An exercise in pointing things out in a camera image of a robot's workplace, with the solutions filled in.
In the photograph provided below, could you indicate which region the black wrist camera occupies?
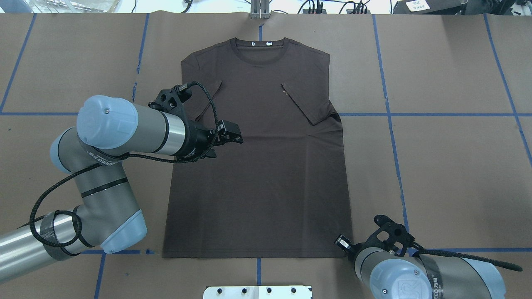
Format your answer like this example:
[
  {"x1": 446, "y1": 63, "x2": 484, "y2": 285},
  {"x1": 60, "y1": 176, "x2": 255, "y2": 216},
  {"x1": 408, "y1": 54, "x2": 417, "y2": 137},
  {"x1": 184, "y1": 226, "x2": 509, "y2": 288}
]
[
  {"x1": 148, "y1": 84, "x2": 192, "y2": 119},
  {"x1": 367, "y1": 215, "x2": 419, "y2": 257}
]

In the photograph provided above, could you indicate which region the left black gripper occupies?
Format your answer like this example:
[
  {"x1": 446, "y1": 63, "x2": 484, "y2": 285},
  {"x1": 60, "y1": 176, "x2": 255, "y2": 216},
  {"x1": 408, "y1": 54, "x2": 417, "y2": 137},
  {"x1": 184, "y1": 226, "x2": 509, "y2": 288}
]
[{"x1": 179, "y1": 120, "x2": 244, "y2": 163}]

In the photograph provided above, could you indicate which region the dark brown t-shirt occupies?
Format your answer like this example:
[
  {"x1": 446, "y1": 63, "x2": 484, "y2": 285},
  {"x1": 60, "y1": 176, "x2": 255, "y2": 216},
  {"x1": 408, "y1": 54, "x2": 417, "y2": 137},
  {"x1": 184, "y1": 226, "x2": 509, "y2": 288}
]
[{"x1": 162, "y1": 38, "x2": 353, "y2": 259}]

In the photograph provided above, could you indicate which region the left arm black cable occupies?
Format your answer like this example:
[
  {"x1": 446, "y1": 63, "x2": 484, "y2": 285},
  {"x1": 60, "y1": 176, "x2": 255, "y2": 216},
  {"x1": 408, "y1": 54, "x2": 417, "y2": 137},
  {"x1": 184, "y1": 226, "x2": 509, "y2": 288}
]
[{"x1": 29, "y1": 81, "x2": 219, "y2": 248}]

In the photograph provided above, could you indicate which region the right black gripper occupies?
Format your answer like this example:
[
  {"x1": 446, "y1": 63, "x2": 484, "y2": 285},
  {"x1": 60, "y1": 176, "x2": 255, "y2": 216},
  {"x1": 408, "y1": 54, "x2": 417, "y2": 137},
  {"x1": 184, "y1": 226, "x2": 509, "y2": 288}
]
[{"x1": 335, "y1": 233, "x2": 374, "y2": 260}]

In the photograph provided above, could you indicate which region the aluminium frame post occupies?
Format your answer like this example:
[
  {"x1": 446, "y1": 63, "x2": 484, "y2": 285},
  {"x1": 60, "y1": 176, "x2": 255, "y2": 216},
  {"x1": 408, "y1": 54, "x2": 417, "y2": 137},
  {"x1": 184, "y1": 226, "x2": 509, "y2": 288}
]
[{"x1": 247, "y1": 0, "x2": 271, "y2": 20}]

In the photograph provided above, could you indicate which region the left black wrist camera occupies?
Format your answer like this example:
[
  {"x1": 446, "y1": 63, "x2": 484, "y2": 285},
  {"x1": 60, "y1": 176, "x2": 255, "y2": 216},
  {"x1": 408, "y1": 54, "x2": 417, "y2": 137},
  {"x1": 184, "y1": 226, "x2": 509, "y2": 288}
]
[{"x1": 148, "y1": 84, "x2": 192, "y2": 119}]

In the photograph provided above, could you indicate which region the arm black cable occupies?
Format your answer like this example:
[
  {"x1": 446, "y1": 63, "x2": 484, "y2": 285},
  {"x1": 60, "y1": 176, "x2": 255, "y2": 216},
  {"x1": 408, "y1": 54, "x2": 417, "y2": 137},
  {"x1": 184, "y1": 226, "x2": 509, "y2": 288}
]
[
  {"x1": 29, "y1": 81, "x2": 219, "y2": 248},
  {"x1": 409, "y1": 245, "x2": 523, "y2": 272}
]

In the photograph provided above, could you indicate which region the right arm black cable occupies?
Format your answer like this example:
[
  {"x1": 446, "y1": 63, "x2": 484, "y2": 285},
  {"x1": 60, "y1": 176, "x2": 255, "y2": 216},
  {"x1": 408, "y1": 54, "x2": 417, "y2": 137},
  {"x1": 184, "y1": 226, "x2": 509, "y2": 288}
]
[{"x1": 409, "y1": 245, "x2": 523, "y2": 272}]

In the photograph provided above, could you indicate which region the black box with white label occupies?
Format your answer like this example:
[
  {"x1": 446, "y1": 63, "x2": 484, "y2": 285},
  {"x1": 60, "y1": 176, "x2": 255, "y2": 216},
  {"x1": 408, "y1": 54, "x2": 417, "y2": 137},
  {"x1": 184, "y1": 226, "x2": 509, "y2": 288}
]
[{"x1": 392, "y1": 0, "x2": 468, "y2": 15}]

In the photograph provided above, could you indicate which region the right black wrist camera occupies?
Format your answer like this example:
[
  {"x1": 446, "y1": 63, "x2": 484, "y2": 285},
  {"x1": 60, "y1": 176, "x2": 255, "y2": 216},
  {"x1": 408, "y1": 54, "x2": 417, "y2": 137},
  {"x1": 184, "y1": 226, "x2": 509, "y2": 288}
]
[{"x1": 367, "y1": 215, "x2": 419, "y2": 257}]

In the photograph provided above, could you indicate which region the white pedestal column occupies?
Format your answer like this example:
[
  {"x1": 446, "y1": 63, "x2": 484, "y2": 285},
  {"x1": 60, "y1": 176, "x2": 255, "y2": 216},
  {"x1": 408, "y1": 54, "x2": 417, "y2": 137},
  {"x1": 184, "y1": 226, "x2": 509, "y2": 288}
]
[{"x1": 203, "y1": 284, "x2": 313, "y2": 299}]

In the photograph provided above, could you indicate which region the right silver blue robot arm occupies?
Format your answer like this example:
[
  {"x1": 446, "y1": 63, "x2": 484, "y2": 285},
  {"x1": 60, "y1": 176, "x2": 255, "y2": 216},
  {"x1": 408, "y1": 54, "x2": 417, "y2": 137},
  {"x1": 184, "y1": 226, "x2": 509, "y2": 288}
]
[{"x1": 335, "y1": 235, "x2": 507, "y2": 299}]

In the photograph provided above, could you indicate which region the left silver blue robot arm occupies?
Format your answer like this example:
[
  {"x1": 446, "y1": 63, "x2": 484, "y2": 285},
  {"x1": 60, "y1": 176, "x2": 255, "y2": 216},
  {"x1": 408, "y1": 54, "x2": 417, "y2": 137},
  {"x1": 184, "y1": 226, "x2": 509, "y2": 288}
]
[{"x1": 1, "y1": 90, "x2": 243, "y2": 283}]

